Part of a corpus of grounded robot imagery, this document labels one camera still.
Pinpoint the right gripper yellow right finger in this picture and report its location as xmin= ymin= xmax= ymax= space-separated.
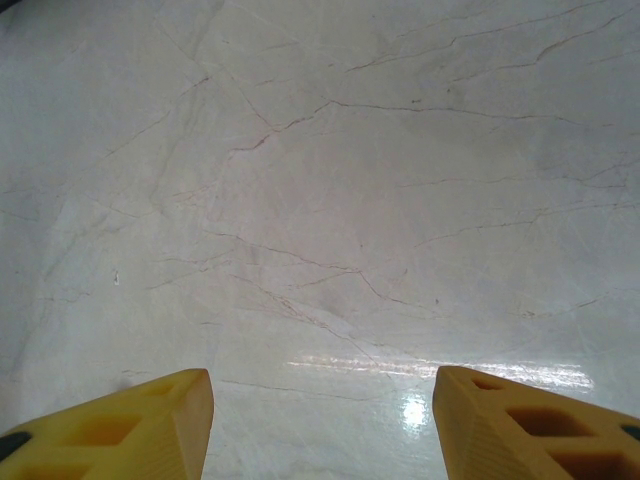
xmin=432 ymin=365 xmax=640 ymax=480

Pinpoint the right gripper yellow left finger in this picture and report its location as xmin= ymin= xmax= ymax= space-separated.
xmin=0 ymin=368 xmax=215 ymax=480

